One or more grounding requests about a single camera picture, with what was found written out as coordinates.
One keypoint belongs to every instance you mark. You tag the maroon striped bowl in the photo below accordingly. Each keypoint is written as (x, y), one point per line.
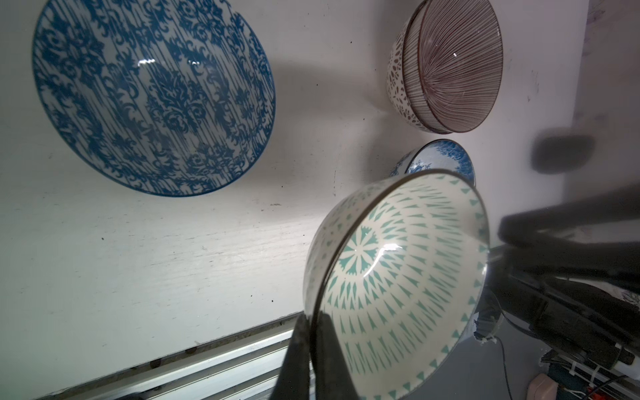
(453, 64)

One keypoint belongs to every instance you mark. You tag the blue damask bowl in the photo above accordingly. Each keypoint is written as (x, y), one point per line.
(169, 98)

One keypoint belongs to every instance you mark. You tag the aluminium front rail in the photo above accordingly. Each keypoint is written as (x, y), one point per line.
(244, 365)

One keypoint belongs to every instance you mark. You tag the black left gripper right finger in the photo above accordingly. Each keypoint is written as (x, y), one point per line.
(333, 379)

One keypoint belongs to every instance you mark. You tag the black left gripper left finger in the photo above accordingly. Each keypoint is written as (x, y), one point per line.
(294, 376)

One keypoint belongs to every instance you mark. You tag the green triangle pattern bowl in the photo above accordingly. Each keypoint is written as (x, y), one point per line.
(399, 266)

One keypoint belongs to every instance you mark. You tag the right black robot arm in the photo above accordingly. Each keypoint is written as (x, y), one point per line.
(550, 282)

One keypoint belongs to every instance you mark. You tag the brown lattice bowl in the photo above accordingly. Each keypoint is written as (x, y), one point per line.
(395, 81)

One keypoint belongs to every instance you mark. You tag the blue floral bowl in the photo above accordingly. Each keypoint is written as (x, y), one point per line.
(438, 154)

